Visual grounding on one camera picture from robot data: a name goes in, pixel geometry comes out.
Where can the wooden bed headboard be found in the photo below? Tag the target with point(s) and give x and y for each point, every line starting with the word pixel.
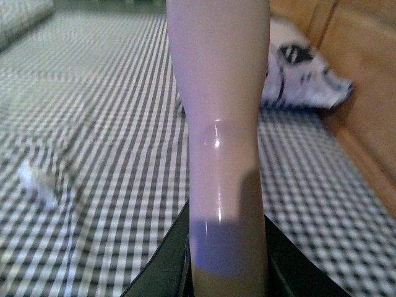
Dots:
pixel 357 38

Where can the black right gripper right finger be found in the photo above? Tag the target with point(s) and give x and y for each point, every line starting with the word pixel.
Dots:
pixel 291 273

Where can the black white patterned pillow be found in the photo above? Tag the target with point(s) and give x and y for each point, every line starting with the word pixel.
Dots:
pixel 303 77

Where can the white crumpled paper trash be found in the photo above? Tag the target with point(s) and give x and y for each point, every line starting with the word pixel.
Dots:
pixel 39 182

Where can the checkered bed sheet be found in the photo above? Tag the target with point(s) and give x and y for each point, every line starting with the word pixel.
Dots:
pixel 90 97

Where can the checkered folded blanket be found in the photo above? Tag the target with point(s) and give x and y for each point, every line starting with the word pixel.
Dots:
pixel 19 16

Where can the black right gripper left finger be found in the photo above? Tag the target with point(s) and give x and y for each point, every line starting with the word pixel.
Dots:
pixel 168 272

